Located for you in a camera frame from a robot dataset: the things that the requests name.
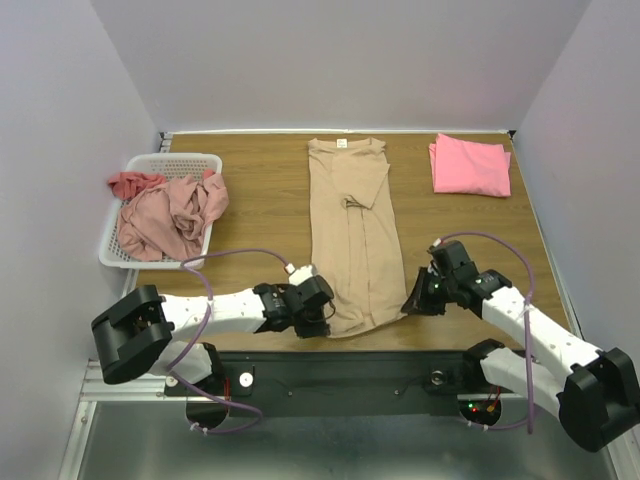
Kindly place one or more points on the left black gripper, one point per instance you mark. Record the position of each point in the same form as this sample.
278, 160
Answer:
317, 328

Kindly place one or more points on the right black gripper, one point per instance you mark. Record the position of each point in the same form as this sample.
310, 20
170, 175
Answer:
425, 293

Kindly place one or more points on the beige t shirt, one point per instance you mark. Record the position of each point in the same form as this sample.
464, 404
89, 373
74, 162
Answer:
355, 244

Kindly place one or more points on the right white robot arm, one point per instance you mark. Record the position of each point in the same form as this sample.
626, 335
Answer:
591, 425

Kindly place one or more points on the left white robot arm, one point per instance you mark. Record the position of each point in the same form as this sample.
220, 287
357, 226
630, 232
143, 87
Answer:
147, 333

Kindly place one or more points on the folded bright pink t shirt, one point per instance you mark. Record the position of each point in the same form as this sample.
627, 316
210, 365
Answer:
466, 167

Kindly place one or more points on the dusty pink crumpled t shirt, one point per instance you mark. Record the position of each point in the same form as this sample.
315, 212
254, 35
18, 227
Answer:
170, 219

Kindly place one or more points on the white plastic laundry basket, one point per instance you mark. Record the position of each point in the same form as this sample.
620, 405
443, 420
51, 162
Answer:
171, 165

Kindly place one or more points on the red crumpled t shirt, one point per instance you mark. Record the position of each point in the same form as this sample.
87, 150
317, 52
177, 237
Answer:
127, 185

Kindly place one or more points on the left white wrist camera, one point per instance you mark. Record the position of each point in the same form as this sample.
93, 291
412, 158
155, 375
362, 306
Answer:
298, 275

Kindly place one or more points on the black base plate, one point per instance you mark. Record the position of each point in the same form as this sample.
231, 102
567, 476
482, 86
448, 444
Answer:
349, 383

